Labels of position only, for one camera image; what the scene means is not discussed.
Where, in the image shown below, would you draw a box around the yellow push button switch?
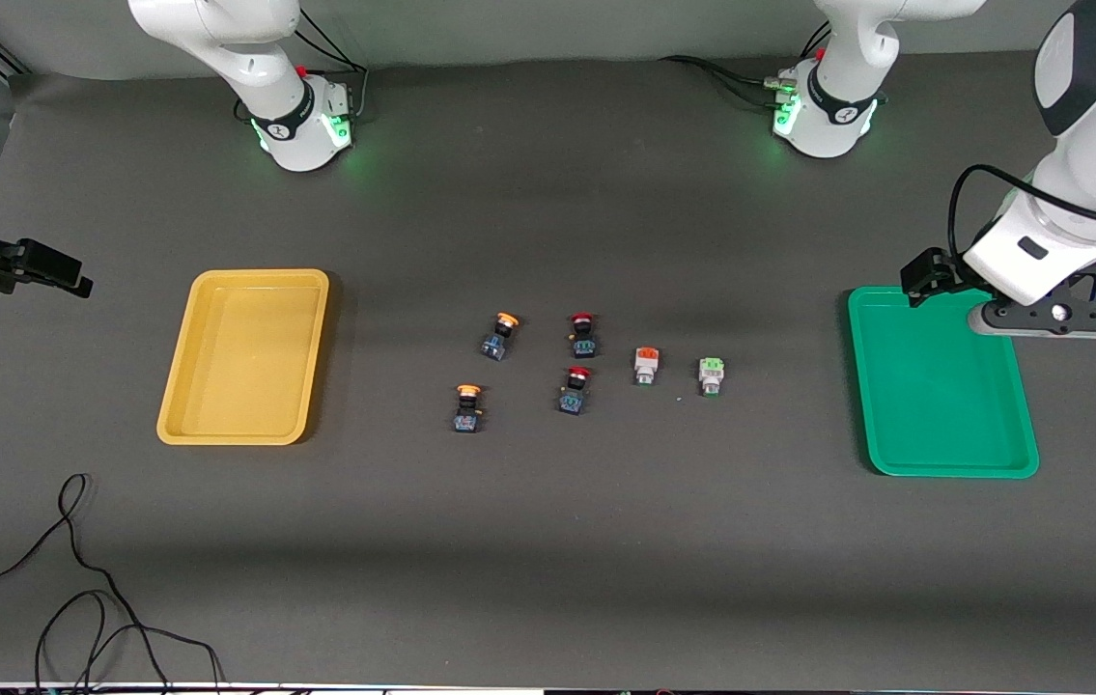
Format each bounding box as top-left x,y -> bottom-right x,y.
452,383 -> 485,434
480,312 -> 522,363

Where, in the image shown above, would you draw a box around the green plastic tray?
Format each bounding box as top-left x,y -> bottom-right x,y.
847,286 -> 1041,480

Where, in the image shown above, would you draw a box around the yellow plastic tray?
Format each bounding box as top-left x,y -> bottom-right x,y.
156,268 -> 331,447

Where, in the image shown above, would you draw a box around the dark grey table mat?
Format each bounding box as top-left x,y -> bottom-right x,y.
0,43 -> 1096,691

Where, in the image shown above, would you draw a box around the loose black cable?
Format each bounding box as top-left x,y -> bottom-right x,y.
0,473 -> 225,695

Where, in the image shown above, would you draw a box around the black left arm base cables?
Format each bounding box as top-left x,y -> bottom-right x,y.
659,24 -> 833,107

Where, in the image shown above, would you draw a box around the black arm base cables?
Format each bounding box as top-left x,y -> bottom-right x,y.
659,24 -> 833,107
237,5 -> 371,126

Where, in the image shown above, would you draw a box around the black right arm base cables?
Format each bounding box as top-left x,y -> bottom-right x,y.
237,5 -> 371,126

